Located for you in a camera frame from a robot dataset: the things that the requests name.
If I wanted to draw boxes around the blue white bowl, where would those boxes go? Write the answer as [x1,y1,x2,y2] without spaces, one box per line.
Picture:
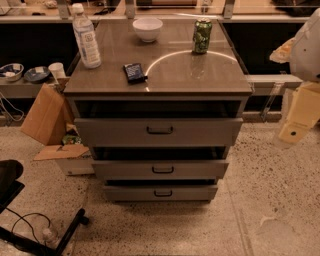
[0,63,24,82]

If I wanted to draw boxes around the blue plate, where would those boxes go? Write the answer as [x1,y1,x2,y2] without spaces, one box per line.
[24,66,50,84]

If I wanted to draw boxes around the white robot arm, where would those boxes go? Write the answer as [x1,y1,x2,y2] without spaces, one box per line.
[269,8,320,145]

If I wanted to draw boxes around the grey drawer cabinet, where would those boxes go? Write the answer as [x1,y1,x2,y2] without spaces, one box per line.
[65,19,252,187]

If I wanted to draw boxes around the black cable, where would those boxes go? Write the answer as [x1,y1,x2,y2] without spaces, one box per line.
[4,207,53,248]

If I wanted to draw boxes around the grey middle drawer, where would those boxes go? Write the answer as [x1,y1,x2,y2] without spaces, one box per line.
[92,160,229,180]

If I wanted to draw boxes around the grey bottom drawer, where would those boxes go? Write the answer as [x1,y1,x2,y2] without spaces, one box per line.
[104,185,218,202]

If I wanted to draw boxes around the black chair base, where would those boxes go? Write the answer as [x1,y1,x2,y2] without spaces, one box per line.
[0,159,90,256]

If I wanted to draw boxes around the white box with flap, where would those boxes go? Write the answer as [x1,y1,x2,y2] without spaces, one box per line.
[34,144,94,175]

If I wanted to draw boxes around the brown cardboard box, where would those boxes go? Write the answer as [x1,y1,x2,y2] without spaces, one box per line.
[21,83,74,145]

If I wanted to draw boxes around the dark blue snack packet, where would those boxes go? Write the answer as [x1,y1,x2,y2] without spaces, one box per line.
[123,63,147,84]

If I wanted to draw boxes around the white paper cup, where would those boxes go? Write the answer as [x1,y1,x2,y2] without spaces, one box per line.
[48,62,66,79]

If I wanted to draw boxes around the clear plastic water bottle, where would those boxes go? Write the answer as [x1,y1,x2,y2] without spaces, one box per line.
[72,3,101,69]

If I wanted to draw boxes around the green snack bag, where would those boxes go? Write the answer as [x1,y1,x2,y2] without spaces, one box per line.
[62,134,82,145]

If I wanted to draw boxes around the white cable on left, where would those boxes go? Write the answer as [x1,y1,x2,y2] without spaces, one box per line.
[0,91,25,123]

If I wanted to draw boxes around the grey drawer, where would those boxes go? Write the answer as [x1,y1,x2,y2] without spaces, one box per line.
[75,118,243,147]
[104,185,218,202]
[92,160,229,180]

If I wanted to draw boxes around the grey top drawer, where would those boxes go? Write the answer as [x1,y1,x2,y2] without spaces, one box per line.
[75,118,243,147]

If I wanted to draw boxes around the green soda can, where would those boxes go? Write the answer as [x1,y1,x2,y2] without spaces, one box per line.
[193,18,212,54]

